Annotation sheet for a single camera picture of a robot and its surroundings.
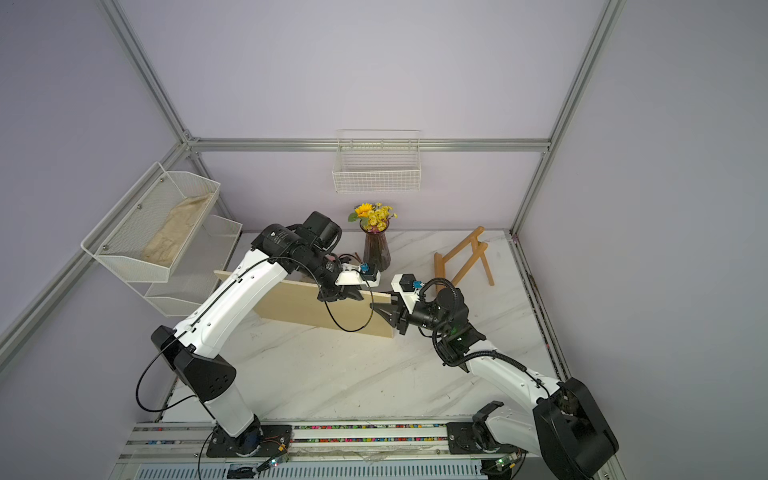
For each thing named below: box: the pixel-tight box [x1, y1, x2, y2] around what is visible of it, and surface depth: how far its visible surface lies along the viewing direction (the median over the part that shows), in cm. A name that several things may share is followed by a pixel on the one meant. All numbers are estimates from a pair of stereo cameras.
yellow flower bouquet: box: [348, 202, 398, 233], surface depth 94 cm
